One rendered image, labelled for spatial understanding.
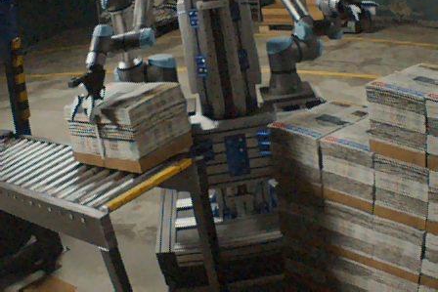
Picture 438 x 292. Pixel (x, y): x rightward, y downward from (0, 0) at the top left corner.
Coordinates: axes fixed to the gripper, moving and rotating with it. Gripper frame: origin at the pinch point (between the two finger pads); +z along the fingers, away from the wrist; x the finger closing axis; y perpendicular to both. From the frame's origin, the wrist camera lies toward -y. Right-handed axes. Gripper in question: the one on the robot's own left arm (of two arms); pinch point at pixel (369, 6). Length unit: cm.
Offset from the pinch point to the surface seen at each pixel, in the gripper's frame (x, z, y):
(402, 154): 41, 53, 32
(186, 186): 86, -19, 42
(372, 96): 40, 40, 16
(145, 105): 90, -21, 10
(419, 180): 40, 62, 40
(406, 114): 38, 56, 19
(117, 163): 105, -26, 27
